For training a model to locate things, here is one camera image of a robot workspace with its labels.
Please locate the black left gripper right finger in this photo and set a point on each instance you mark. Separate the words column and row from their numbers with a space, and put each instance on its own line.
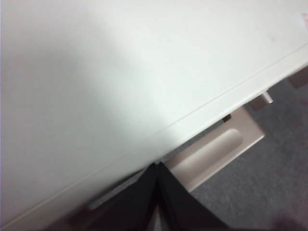
column 178, row 207

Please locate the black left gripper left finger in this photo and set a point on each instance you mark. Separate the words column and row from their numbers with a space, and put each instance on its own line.
column 139, row 204

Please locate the beige oven timer knob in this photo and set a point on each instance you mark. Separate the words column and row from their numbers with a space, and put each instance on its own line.
column 260, row 102

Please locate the white toaster oven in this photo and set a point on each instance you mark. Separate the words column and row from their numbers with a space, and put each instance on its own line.
column 120, row 72

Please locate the beige oven temperature knob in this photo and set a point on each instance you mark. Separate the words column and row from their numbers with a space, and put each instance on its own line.
column 299, row 80

